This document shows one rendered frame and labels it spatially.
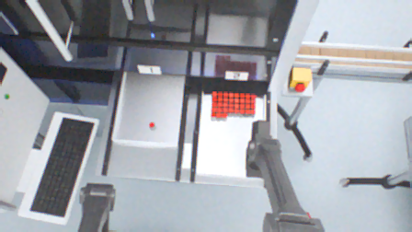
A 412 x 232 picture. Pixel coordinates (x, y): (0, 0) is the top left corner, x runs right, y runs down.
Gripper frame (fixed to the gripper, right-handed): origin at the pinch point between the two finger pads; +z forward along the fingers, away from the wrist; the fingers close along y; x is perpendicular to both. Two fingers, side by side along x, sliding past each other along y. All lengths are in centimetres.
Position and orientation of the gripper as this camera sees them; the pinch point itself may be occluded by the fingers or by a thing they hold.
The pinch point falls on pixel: (254, 168)
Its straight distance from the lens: 133.4
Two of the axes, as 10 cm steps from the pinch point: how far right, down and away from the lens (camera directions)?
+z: 0.1, 3.6, 9.3
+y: 0.8, -9.3, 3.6
